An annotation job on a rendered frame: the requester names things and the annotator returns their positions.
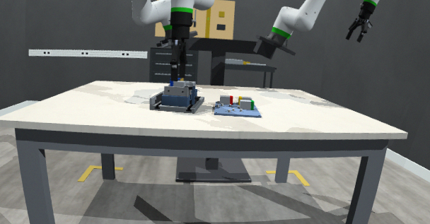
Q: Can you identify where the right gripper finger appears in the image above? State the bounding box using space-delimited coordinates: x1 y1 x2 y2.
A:
179 42 187 78
170 40 184 81

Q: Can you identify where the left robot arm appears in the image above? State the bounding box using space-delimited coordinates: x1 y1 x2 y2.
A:
265 0 379 48

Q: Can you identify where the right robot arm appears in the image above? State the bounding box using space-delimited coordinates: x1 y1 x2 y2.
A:
132 0 215 47

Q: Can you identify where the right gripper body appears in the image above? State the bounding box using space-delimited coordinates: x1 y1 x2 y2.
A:
171 25 190 49

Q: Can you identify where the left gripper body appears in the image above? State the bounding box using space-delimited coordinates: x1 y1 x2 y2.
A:
359 9 371 24

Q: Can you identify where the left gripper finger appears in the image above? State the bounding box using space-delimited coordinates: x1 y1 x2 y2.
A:
346 18 360 40
357 19 369 42

